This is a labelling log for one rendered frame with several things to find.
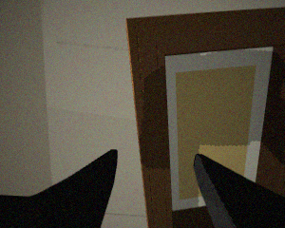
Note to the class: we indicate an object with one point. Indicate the brown wooden picture frame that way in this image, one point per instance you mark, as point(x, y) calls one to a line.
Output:
point(209, 83)

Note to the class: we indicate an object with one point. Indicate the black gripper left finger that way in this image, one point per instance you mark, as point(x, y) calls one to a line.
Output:
point(78, 201)

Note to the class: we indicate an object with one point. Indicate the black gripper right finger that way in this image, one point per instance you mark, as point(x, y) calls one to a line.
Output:
point(234, 201)

